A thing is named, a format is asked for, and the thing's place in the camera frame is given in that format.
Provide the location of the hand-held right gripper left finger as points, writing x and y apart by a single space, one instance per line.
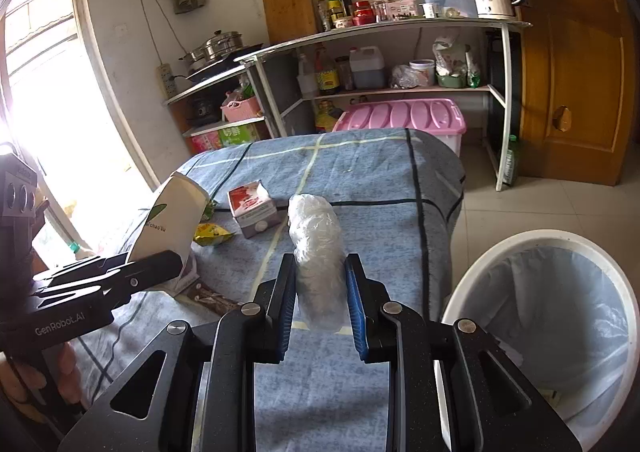
287 307

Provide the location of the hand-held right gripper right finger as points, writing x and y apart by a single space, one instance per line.
357 312

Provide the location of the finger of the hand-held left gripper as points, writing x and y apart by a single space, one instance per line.
150 269
85 268

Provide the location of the white green packet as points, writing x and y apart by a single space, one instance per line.
170 217

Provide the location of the yellow snack wrapper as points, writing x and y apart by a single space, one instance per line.
210 234

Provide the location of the clear plastic bag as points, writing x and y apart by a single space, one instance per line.
315 242

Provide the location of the brown coffee sachet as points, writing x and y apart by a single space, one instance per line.
215 301

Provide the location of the green snack wrapper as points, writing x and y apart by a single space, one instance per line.
209 212

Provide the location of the pink milk carton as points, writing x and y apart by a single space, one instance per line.
252 209

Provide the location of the clear bin liner bag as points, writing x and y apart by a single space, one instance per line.
550 312

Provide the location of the white round bin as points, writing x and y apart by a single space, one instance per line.
540 237

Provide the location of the person's left hand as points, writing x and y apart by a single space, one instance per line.
69 374

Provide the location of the blue checked tablecloth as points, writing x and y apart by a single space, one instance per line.
360 172

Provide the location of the green red carton box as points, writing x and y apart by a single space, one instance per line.
230 137

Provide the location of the black kitchen appliance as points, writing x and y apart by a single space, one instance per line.
202 112

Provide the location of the pink basket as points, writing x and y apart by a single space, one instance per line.
242 109

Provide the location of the white power strip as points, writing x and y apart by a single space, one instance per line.
165 82

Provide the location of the yellow oil bottle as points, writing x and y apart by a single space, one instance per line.
327 117

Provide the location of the small white shelf rack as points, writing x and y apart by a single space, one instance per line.
210 79

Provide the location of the pink lid storage box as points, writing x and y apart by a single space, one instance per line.
400 117

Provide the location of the black induction cooker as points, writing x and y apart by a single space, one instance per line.
215 69

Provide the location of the green plastic bottle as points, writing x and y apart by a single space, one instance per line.
510 162

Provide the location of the white plastic bottle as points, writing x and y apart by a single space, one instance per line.
307 79

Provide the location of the steel steamer pot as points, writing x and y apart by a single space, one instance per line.
220 44

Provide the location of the red label sauce bottle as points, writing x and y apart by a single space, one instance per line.
327 74

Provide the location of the dark glass jar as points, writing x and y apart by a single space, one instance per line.
344 74

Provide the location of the crumpled plastic bag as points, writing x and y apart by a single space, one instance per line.
402 77

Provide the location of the white plastic jug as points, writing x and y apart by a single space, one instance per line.
367 69

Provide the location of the white plastic tub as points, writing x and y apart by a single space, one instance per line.
422 73

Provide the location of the green bowl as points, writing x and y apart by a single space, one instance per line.
451 80

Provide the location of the white green food bag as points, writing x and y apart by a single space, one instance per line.
450 57

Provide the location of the wooden door knob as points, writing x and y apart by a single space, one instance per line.
562 119

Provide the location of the large white shelf rack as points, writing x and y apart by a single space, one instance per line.
380 27

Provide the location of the small tin bowl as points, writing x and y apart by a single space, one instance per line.
343 23

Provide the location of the small seasoning bottle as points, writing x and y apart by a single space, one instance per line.
323 14

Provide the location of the wooden cutting board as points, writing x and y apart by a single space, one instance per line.
290 7

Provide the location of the red jar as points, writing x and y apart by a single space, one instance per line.
363 14

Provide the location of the drinking glass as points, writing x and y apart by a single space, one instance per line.
380 12

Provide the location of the green bottle yellow label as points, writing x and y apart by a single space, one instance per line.
334 7

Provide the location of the pink utensil holder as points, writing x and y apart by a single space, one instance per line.
402 11

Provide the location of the small white cup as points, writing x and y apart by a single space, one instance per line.
429 11

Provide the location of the wooden door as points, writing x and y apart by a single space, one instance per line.
575 57

